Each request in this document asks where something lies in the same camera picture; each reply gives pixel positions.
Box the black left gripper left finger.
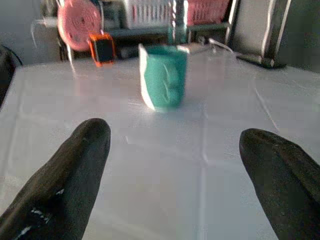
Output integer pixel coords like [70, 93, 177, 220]
[0, 117, 112, 240]

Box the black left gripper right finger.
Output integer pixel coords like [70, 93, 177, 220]
[239, 128, 320, 240]

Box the white tablecloth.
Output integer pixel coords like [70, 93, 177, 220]
[0, 48, 320, 240]

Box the black chair back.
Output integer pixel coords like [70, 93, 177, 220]
[0, 44, 24, 108]

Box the orange and black device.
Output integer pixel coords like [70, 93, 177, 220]
[87, 32, 117, 68]

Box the teal cup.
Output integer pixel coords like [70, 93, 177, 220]
[138, 43, 190, 111]

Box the pink round fan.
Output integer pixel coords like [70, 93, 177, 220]
[56, 0, 104, 52]

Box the black monitor with stand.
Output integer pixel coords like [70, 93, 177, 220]
[231, 0, 293, 69]

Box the small white box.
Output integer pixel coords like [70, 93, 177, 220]
[177, 42, 209, 55]

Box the dark shelf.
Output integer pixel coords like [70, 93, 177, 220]
[101, 21, 232, 46]

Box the white laundry basket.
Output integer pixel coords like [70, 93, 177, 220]
[122, 0, 176, 29]

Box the clear water bottle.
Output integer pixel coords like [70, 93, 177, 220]
[166, 0, 189, 46]

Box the pink woven basket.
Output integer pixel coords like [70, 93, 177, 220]
[186, 0, 230, 26]

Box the white cable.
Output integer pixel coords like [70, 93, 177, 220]
[207, 37, 242, 55]

